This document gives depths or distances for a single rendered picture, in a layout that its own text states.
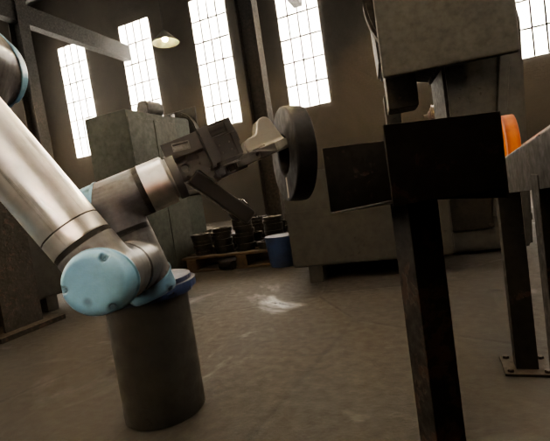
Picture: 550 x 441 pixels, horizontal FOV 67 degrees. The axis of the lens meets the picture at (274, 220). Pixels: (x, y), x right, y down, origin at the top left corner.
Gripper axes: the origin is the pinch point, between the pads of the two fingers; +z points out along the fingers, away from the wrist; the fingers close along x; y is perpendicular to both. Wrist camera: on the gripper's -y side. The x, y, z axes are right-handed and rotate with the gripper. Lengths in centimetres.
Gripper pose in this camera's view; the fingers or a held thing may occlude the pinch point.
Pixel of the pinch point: (290, 142)
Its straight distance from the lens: 70.1
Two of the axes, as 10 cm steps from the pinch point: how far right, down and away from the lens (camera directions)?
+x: -2.4, -0.4, 9.7
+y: -3.9, -9.1, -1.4
